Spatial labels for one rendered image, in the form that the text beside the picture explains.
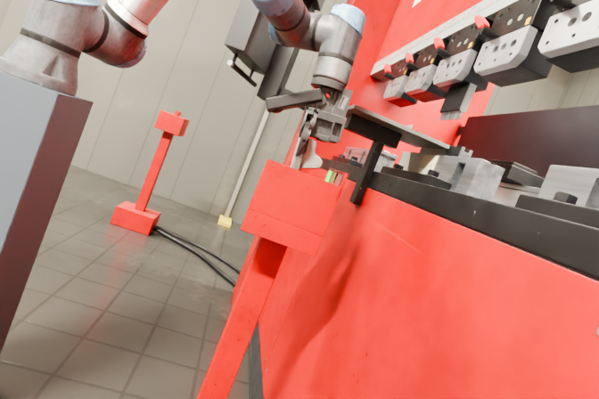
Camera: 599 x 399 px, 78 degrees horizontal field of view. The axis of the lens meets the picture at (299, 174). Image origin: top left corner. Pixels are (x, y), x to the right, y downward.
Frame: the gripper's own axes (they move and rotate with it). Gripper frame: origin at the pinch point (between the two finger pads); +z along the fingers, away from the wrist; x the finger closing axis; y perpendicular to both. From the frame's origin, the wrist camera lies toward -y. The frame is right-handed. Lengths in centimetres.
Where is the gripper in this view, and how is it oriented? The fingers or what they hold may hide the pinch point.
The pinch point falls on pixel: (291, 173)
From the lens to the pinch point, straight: 77.8
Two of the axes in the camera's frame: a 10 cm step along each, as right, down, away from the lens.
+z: -2.9, 9.6, 0.5
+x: -0.8, -0.7, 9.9
